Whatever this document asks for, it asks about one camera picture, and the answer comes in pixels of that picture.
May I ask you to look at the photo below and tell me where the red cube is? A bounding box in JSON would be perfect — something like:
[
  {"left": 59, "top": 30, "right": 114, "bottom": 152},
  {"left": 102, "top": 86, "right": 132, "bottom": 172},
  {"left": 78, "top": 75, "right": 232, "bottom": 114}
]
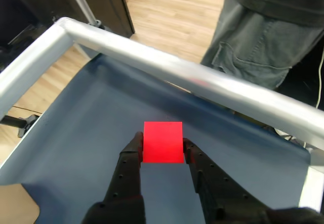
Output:
[{"left": 143, "top": 121, "right": 185, "bottom": 164}]

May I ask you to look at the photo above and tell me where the dark brown cabinet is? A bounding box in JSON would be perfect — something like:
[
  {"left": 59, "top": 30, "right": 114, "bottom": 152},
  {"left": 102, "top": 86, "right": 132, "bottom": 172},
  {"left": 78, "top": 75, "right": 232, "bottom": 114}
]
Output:
[{"left": 78, "top": 0, "right": 135, "bottom": 39}]

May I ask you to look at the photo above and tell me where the white power cable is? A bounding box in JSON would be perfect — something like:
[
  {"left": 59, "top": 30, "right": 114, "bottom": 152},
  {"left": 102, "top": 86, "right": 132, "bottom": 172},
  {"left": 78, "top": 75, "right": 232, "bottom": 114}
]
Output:
[{"left": 315, "top": 54, "right": 324, "bottom": 108}]

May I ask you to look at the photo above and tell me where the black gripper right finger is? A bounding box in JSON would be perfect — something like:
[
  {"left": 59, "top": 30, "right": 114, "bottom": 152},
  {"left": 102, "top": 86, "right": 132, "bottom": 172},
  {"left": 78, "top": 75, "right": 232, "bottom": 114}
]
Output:
[{"left": 182, "top": 138, "right": 276, "bottom": 224}]

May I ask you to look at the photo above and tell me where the beige square box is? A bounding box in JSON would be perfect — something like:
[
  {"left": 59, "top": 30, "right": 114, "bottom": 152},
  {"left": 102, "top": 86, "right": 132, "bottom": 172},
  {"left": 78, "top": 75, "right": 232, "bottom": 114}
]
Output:
[{"left": 0, "top": 183, "right": 41, "bottom": 224}]

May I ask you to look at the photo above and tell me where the person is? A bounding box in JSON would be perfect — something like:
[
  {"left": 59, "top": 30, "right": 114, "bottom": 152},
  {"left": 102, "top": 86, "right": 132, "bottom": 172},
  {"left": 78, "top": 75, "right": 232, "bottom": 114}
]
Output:
[{"left": 199, "top": 0, "right": 324, "bottom": 91}]

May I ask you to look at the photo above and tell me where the silver metal pole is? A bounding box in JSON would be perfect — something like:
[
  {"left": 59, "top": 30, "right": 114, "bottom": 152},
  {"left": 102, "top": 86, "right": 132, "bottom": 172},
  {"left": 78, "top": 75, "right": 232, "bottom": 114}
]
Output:
[{"left": 73, "top": 0, "right": 102, "bottom": 28}]

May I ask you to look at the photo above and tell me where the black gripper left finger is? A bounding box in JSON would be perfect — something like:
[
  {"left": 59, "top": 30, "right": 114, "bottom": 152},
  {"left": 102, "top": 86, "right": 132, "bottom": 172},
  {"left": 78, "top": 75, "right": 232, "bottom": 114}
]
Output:
[{"left": 82, "top": 131, "right": 146, "bottom": 224}]

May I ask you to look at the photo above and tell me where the black computer case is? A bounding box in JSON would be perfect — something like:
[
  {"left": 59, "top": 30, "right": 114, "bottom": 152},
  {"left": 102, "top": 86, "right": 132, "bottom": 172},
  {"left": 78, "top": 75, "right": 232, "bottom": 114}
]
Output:
[{"left": 277, "top": 31, "right": 324, "bottom": 108}]

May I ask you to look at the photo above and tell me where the dark blue mat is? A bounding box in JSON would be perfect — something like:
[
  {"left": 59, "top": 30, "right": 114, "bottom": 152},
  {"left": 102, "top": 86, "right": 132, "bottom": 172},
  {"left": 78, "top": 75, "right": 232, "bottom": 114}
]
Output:
[{"left": 0, "top": 54, "right": 311, "bottom": 224}]

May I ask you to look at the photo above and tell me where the black clamp knob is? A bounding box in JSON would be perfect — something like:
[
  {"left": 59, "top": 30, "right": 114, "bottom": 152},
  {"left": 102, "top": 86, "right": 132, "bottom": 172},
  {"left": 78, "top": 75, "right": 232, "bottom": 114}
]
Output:
[{"left": 0, "top": 114, "right": 38, "bottom": 138}]

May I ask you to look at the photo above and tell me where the white metal table frame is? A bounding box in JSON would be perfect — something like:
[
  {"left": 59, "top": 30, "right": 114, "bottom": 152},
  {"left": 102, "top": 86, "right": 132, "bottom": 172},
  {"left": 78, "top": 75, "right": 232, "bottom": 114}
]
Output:
[{"left": 0, "top": 17, "right": 324, "bottom": 212}]

